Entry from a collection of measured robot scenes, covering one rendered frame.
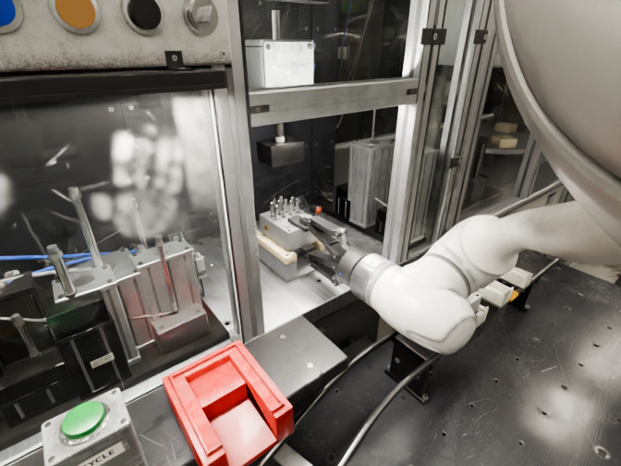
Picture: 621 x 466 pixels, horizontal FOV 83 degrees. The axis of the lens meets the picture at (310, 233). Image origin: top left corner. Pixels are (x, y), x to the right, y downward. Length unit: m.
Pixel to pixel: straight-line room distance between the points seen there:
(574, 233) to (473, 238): 0.28
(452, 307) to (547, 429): 0.47
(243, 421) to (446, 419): 0.49
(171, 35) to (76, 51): 0.09
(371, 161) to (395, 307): 0.47
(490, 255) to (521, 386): 0.48
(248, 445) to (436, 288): 0.35
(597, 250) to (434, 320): 0.27
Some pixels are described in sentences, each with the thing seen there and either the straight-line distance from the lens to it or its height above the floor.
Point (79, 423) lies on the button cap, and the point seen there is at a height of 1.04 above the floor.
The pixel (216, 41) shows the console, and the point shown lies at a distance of 0.48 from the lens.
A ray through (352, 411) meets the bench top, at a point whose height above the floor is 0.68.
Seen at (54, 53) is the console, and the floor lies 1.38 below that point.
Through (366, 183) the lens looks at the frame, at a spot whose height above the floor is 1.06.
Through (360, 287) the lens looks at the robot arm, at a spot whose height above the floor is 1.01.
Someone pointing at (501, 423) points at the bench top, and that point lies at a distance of 0.94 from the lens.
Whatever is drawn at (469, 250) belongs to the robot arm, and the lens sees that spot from 0.62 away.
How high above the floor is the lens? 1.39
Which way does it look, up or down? 28 degrees down
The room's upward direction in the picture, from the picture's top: straight up
